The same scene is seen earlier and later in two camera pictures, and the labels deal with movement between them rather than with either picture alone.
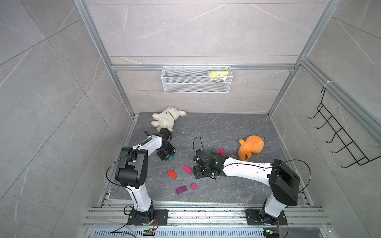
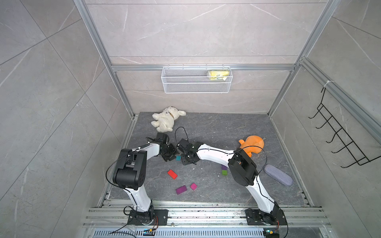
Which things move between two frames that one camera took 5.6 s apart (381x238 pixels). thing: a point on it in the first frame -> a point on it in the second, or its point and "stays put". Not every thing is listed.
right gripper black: x=197 y=173 -> x=184 y=162
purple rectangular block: x=181 y=189 stays put
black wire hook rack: x=343 y=135 stays put
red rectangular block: x=172 y=174 stays put
